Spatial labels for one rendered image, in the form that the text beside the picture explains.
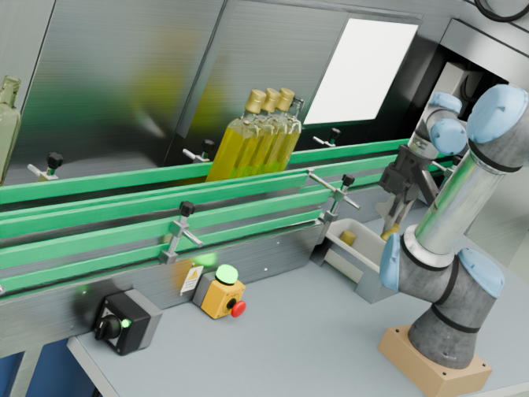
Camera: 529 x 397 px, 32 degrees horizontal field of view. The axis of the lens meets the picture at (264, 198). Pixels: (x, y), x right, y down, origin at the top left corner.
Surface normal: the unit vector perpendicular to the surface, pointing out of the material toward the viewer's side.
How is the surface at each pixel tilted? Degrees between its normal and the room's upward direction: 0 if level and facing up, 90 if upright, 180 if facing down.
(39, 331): 90
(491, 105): 84
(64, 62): 90
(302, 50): 90
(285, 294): 0
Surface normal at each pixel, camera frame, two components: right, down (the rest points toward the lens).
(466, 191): -0.46, 0.48
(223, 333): 0.37, -0.85
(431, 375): -0.73, -0.01
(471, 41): -0.58, 0.11
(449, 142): 0.00, 0.41
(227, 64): 0.73, 0.52
